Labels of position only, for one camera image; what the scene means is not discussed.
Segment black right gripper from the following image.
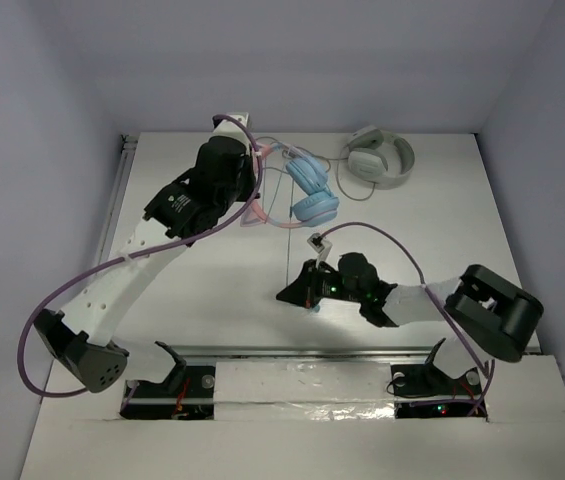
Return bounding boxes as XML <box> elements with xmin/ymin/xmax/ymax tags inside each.
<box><xmin>277</xmin><ymin>258</ymin><xmax>365</xmax><ymax>309</ymax></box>

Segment light blue headphone cable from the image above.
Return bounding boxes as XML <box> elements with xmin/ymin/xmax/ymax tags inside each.
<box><xmin>261</xmin><ymin>144</ymin><xmax>323</xmax><ymax>314</ymax></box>

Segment pink blue cat-ear headphones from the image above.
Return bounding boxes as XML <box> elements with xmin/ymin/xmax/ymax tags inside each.
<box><xmin>240</xmin><ymin>141</ymin><xmax>340</xmax><ymax>230</ymax></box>

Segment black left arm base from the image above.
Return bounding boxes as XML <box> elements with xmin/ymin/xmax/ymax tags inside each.
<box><xmin>119</xmin><ymin>341</ymin><xmax>216</xmax><ymax>421</ymax></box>

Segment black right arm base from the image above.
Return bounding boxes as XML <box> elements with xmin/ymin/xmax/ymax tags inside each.
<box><xmin>386</xmin><ymin>338</ymin><xmax>488</xmax><ymax>419</ymax></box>

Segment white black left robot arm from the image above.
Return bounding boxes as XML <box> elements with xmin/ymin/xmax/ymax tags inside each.
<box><xmin>27</xmin><ymin>113</ymin><xmax>262</xmax><ymax>393</ymax></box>

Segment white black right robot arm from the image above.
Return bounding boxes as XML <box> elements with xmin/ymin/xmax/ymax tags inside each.
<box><xmin>276</xmin><ymin>252</ymin><xmax>544</xmax><ymax>393</ymax></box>

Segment white grey headphones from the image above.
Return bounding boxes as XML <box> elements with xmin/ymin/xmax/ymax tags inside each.
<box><xmin>345</xmin><ymin>125</ymin><xmax>416</xmax><ymax>189</ymax></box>

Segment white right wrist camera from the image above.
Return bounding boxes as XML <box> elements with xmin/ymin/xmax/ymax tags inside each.
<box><xmin>307</xmin><ymin>233</ymin><xmax>332</xmax><ymax>266</ymax></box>

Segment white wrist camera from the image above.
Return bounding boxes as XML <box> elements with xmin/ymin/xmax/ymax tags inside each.
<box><xmin>212</xmin><ymin>112</ymin><xmax>250</xmax><ymax>144</ymax></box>
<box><xmin>307</xmin><ymin>233</ymin><xmax>332</xmax><ymax>266</ymax></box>

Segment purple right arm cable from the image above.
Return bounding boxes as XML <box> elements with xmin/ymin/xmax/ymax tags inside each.
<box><xmin>321</xmin><ymin>221</ymin><xmax>496</xmax><ymax>416</ymax></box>

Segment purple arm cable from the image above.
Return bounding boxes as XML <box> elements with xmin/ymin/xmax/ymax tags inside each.
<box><xmin>321</xmin><ymin>221</ymin><xmax>496</xmax><ymax>416</ymax></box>
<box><xmin>16</xmin><ymin>114</ymin><xmax>264</xmax><ymax>399</ymax></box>

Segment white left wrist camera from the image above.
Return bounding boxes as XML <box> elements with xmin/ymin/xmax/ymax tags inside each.
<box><xmin>212</xmin><ymin>112</ymin><xmax>250</xmax><ymax>144</ymax></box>

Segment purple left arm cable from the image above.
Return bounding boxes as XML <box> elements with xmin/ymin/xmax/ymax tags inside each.
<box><xmin>16</xmin><ymin>114</ymin><xmax>264</xmax><ymax>399</ymax></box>

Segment aluminium front rail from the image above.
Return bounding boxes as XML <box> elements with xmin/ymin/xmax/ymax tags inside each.
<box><xmin>121</xmin><ymin>344</ymin><xmax>543</xmax><ymax>361</ymax></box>

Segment aluminium table edge rail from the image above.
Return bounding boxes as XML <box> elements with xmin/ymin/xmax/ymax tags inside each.
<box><xmin>93</xmin><ymin>134</ymin><xmax>139</xmax><ymax>266</ymax></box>

